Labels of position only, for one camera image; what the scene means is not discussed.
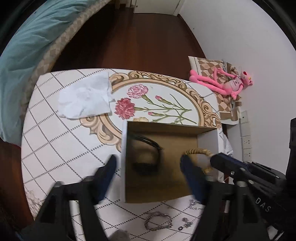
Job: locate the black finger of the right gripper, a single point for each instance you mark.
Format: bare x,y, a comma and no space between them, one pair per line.
230,166

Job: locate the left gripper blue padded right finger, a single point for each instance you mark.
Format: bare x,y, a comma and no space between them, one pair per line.
195,178

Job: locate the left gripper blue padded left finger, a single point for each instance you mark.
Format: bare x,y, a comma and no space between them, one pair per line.
103,178

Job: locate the white cardboard box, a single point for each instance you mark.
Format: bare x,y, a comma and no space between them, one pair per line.
169,182

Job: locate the small silver charm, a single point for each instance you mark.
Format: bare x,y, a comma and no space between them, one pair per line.
186,222

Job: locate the black smart band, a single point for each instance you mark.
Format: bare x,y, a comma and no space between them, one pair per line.
146,155

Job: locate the white crumpled tissue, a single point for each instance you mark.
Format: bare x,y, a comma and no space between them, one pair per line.
88,97

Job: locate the pink panther plush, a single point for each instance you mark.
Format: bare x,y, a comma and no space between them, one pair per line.
232,87

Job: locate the teal blanket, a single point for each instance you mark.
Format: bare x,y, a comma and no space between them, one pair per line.
24,52

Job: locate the white door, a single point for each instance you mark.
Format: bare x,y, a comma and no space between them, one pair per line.
168,7

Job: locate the white wall socket strip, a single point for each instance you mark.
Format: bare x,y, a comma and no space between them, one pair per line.
245,133

